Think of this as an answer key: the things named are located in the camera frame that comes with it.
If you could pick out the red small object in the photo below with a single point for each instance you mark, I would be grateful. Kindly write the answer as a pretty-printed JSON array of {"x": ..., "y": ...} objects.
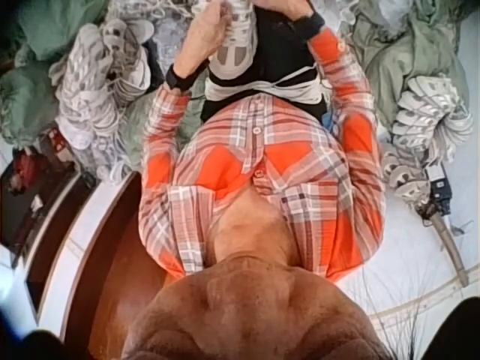
[{"x": 24, "y": 163}]

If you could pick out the person's left hand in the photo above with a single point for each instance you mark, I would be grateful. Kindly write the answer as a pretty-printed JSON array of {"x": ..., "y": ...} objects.
[{"x": 198, "y": 41}]

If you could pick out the heap of white patterned sneakers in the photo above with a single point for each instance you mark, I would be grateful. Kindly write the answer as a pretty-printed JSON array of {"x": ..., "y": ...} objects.
[
  {"x": 427, "y": 120},
  {"x": 90, "y": 93}
]

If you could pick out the black wrist band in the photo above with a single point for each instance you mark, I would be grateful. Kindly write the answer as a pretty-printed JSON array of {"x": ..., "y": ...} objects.
[
  {"x": 183, "y": 78},
  {"x": 309, "y": 24}
]

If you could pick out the black white small device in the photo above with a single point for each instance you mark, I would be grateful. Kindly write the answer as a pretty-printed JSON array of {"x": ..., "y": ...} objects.
[{"x": 440, "y": 189}]

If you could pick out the person's right hand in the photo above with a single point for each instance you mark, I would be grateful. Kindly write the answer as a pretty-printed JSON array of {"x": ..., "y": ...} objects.
[{"x": 288, "y": 7}]

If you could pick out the white grey sneaker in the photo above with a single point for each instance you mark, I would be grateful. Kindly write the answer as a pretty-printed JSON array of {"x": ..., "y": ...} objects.
[{"x": 236, "y": 48}]

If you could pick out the brown wooden furniture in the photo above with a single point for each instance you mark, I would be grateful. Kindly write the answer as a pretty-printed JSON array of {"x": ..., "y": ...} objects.
[{"x": 108, "y": 270}]

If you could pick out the green cloth sack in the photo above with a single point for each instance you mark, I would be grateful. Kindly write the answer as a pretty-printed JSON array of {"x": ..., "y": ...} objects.
[
  {"x": 405, "y": 45},
  {"x": 33, "y": 86}
]

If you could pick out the dark cabinet with white frame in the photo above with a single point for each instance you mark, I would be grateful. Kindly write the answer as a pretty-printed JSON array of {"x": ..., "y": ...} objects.
[{"x": 41, "y": 232}]

